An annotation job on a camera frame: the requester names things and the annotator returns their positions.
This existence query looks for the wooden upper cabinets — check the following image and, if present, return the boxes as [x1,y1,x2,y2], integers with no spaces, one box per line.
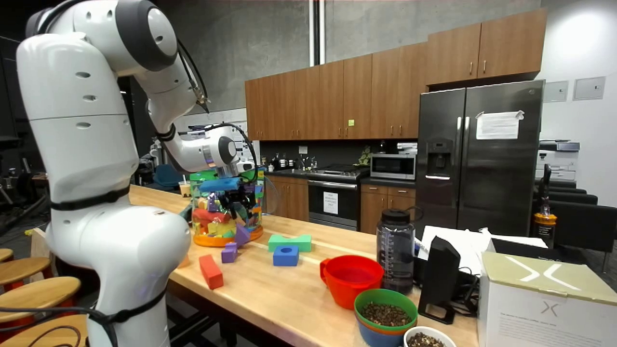
[243,7,547,142]

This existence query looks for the stainless steel refrigerator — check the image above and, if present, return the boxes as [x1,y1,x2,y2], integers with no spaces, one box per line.
[414,79,545,237]

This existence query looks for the silver microwave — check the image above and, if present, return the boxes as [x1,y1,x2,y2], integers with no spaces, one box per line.
[368,150,418,183]

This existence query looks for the white bowl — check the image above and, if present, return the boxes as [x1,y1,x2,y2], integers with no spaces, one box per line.
[401,323,459,347]

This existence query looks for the white paper on oven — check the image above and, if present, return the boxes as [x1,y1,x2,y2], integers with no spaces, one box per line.
[322,190,339,215]

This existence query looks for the stainless oven with stove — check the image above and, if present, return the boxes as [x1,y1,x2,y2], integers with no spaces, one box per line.
[306,167,370,231]

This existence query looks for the black office chair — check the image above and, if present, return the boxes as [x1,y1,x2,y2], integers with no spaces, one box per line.
[547,198,617,254]

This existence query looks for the white cardboard box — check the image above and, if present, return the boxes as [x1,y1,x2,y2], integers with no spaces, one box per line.
[476,248,617,347]

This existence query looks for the red rectangular foam block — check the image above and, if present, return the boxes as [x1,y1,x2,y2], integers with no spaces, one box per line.
[196,252,225,291]

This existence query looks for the wooden stool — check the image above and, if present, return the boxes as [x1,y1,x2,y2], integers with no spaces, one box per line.
[0,314,88,347]
[0,275,83,323]
[0,254,58,289]

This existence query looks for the white wall panel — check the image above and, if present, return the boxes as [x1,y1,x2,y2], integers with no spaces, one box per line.
[542,79,570,104]
[572,75,607,102]

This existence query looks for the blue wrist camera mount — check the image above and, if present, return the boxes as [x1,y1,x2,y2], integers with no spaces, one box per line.
[198,177,241,194]

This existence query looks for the black stand device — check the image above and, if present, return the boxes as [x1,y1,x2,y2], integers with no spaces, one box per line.
[416,235,462,325]

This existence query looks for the blue bowl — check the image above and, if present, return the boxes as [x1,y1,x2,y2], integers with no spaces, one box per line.
[355,314,416,347]

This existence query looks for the grey office printer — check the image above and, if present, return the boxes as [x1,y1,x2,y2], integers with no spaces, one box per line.
[536,136,582,185]

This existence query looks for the purple triangle foam block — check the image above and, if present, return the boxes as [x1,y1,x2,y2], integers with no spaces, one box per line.
[233,223,252,250]

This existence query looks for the green bowl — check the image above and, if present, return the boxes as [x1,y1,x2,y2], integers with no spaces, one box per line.
[353,287,420,335]

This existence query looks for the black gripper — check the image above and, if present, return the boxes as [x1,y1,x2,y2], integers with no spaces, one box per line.
[231,167,258,223]

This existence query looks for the colourful toy pile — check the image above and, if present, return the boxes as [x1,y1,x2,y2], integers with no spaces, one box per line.
[189,165,266,250]

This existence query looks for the white paper on refrigerator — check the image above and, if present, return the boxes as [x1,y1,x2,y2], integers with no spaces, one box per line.
[474,109,526,142]

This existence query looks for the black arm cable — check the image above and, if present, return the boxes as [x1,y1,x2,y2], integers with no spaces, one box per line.
[175,40,260,173]

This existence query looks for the blue foam block with hole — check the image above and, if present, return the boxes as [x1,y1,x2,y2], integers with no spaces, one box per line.
[272,244,301,267]

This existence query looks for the wooden lower cabinet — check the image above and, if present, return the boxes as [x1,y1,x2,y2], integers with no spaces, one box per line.
[264,173,310,221]
[358,181,418,235]

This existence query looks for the green foam arch block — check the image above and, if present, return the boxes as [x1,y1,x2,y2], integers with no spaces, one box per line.
[266,231,314,254]

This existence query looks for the red plastic bowl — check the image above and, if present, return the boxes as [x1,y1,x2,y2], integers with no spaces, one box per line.
[318,252,385,312]

